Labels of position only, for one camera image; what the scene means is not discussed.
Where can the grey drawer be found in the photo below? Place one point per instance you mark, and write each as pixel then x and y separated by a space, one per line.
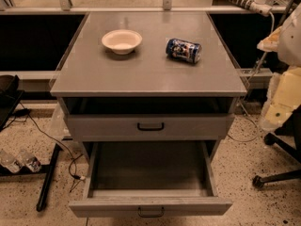
pixel 150 179
pixel 148 127

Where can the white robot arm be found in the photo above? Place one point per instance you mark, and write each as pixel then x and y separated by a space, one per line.
pixel 284 91

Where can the grey drawer cabinet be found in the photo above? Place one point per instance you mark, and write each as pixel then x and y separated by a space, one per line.
pixel 96 81

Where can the grey top drawer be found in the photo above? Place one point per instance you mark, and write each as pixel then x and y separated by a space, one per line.
pixel 148 127

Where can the blue soda can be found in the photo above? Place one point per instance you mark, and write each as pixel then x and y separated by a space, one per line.
pixel 183 50

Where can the white bowl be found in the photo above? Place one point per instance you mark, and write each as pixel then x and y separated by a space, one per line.
pixel 122 41

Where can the black floor stand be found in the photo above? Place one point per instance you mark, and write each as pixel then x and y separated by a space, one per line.
pixel 48 172

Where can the clear plastic bottle right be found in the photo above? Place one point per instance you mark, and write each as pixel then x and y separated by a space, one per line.
pixel 30 161

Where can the clear plastic bottle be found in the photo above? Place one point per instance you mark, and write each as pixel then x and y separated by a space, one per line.
pixel 10 162
pixel 30 161

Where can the black office chair base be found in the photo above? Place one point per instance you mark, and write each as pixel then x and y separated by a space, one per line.
pixel 285 164

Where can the black chair at left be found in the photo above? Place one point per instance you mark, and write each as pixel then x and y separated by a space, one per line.
pixel 10 96

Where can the white power strip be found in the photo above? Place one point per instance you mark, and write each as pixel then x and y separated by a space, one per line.
pixel 257 6

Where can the clear plastic bottle left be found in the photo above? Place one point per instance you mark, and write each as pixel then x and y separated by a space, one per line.
pixel 10 162

